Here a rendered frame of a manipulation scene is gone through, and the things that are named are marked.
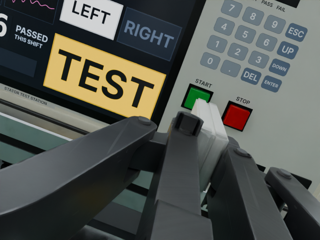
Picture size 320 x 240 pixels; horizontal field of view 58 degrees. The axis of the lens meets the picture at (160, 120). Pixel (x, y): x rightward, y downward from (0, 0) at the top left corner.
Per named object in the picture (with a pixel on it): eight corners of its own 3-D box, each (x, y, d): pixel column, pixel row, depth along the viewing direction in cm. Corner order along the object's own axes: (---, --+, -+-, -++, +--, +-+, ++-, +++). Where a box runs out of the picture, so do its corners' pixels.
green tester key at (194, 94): (202, 113, 26) (210, 95, 25) (183, 106, 26) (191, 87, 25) (202, 110, 27) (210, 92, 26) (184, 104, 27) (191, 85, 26)
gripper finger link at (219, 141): (214, 133, 13) (230, 139, 13) (207, 100, 20) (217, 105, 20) (189, 188, 14) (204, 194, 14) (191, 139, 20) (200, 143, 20)
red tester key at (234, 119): (242, 130, 26) (250, 112, 25) (223, 123, 26) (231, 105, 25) (240, 127, 27) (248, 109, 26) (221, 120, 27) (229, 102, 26)
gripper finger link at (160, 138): (179, 188, 12) (112, 162, 12) (183, 145, 17) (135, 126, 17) (193, 157, 12) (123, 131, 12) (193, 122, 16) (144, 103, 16)
